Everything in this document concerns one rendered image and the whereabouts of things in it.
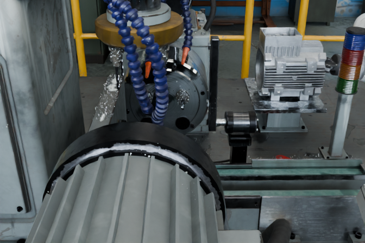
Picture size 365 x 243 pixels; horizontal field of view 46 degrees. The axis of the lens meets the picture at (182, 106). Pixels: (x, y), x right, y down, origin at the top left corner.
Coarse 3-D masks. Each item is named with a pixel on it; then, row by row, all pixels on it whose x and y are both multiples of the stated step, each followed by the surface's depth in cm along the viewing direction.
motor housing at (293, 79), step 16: (304, 48) 142; (320, 48) 142; (256, 64) 156; (272, 64) 141; (288, 64) 139; (304, 64) 140; (320, 64) 141; (256, 80) 156; (272, 80) 142; (288, 80) 142; (304, 80) 142; (320, 80) 141; (288, 96) 149
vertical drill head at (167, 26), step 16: (128, 0) 82; (144, 0) 82; (160, 0) 86; (144, 16) 82; (160, 16) 83; (176, 16) 89; (96, 32) 86; (112, 32) 81; (160, 32) 82; (176, 32) 85; (112, 48) 86; (144, 48) 83; (160, 48) 86
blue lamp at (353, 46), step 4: (348, 36) 120; (352, 36) 119; (356, 36) 119; (360, 36) 119; (364, 36) 119; (344, 40) 123; (348, 40) 121; (352, 40) 120; (356, 40) 119; (360, 40) 119; (364, 40) 119; (344, 44) 122; (348, 44) 121; (352, 44) 120; (356, 44) 120; (360, 44) 120; (364, 44) 120; (348, 48) 121; (352, 48) 120; (356, 48) 120; (360, 48) 120; (364, 48) 121
